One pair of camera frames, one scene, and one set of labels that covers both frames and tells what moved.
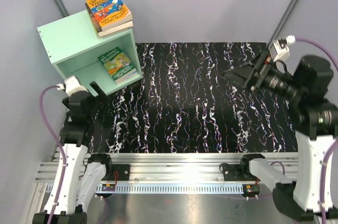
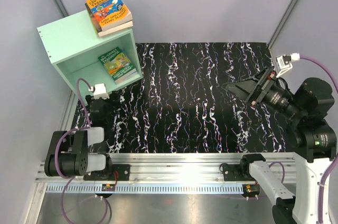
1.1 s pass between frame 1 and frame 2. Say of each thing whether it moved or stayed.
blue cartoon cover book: moved
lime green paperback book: stayed
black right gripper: moved
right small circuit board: stayed
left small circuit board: stayed
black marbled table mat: stayed
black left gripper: moved
